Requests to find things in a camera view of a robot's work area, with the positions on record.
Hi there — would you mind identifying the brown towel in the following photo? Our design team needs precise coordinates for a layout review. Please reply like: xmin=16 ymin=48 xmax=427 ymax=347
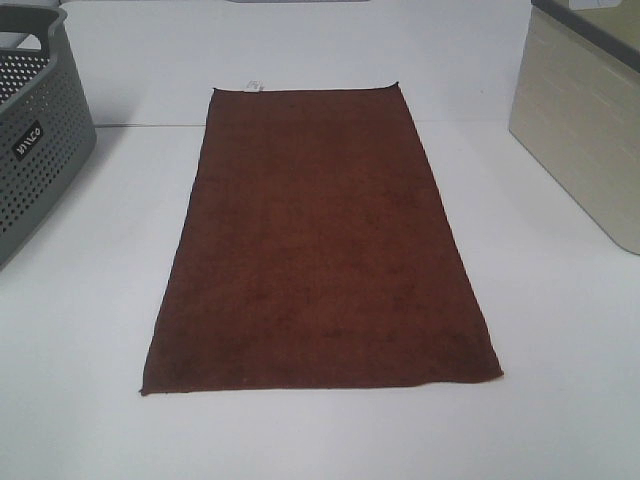
xmin=141 ymin=84 xmax=503 ymax=395

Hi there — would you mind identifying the white towel label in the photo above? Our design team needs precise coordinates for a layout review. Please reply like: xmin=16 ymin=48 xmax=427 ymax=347
xmin=243 ymin=80 xmax=263 ymax=93

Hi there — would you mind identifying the grey perforated plastic basket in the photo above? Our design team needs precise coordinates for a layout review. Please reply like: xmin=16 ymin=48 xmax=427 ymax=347
xmin=1 ymin=4 xmax=97 ymax=263

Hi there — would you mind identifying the beige storage box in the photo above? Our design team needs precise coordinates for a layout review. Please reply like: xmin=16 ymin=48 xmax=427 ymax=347
xmin=508 ymin=1 xmax=639 ymax=253

